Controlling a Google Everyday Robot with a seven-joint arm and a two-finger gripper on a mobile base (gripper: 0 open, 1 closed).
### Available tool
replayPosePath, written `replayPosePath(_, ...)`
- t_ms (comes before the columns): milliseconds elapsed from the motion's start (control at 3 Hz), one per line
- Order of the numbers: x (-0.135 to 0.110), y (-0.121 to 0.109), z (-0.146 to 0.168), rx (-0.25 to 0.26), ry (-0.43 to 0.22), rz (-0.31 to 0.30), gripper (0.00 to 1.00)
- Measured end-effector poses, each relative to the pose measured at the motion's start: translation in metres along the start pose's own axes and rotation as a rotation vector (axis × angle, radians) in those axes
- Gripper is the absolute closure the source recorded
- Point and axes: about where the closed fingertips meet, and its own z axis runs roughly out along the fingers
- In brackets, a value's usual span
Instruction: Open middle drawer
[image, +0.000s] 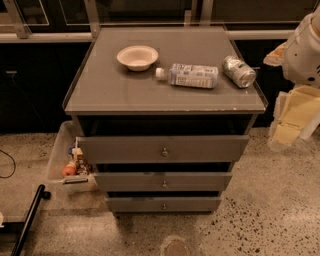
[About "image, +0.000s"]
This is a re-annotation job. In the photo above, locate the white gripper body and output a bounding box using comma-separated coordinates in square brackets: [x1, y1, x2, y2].
[268, 84, 320, 152]

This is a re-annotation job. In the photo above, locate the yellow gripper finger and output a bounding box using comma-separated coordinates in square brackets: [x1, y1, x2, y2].
[263, 42, 287, 67]

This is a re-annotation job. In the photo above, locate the grey drawer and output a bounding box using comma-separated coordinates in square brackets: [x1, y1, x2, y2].
[107, 197, 221, 213]
[77, 135, 248, 164]
[94, 172, 232, 192]

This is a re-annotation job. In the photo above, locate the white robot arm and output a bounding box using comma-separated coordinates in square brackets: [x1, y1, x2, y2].
[263, 7, 320, 152]

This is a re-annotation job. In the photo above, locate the grey top drawer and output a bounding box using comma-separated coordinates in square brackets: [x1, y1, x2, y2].
[77, 135, 248, 164]

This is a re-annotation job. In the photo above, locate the grey drawer cabinet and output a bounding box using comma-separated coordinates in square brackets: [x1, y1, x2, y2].
[64, 27, 267, 200]

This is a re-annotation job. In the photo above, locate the grey bottom drawer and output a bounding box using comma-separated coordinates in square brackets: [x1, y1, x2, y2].
[107, 197, 221, 213]

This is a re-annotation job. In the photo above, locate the silver green drink can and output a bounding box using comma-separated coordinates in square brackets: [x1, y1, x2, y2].
[222, 55, 256, 88]

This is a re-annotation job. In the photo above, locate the clear plastic water bottle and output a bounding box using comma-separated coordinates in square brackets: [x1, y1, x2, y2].
[155, 63, 218, 89]

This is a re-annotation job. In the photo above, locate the white paper bowl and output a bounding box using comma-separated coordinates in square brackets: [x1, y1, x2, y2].
[117, 45, 159, 72]

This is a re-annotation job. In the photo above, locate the brown snack package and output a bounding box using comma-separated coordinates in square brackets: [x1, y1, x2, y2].
[72, 148, 91, 175]

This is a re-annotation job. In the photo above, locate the clear plastic storage bin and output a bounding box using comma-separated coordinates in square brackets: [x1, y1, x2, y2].
[46, 121, 97, 194]

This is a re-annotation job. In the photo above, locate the orange fruit toy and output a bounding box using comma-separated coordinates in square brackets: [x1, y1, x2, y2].
[62, 163, 77, 177]

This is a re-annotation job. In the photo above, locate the metal window railing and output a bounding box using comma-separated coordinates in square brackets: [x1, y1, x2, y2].
[0, 0, 320, 44]

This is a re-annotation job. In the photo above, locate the black metal pole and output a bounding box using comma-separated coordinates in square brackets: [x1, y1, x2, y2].
[11, 184, 51, 256]

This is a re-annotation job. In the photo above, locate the black cable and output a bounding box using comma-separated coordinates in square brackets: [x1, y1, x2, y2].
[0, 149, 17, 179]

